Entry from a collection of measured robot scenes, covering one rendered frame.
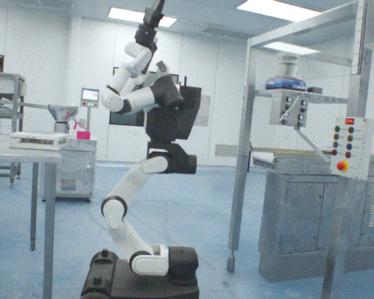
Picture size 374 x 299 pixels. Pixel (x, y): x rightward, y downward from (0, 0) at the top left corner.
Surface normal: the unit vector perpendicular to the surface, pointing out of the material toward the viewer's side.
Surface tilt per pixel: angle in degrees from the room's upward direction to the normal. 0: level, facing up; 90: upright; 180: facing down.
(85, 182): 90
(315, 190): 90
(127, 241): 90
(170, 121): 101
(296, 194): 90
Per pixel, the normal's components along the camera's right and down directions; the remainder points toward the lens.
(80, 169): 0.32, 0.11
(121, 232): 0.15, 0.50
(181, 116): 0.11, 0.09
